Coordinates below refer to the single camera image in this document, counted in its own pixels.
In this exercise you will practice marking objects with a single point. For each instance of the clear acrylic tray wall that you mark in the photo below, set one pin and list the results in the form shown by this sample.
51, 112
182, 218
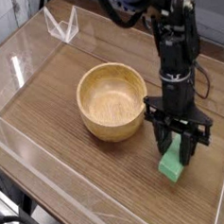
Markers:
47, 151

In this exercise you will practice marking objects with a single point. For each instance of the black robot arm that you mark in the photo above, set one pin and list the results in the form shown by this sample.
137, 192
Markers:
176, 37

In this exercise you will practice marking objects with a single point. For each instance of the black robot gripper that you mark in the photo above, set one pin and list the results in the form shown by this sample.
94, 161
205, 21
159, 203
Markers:
176, 111

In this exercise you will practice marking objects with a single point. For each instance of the green rectangular block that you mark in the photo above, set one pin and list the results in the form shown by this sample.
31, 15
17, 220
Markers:
170, 165

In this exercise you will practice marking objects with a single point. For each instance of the clear acrylic corner bracket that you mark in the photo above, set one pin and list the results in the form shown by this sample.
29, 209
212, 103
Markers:
65, 31

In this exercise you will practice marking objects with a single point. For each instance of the brown wooden bowl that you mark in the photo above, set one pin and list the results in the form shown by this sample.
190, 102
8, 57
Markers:
111, 101

